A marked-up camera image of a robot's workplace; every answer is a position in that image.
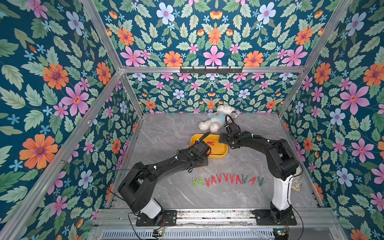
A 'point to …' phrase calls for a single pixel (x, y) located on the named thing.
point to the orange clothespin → (201, 168)
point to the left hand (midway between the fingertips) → (207, 160)
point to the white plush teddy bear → (216, 118)
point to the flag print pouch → (297, 183)
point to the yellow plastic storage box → (219, 150)
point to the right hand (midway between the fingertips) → (225, 139)
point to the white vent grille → (247, 233)
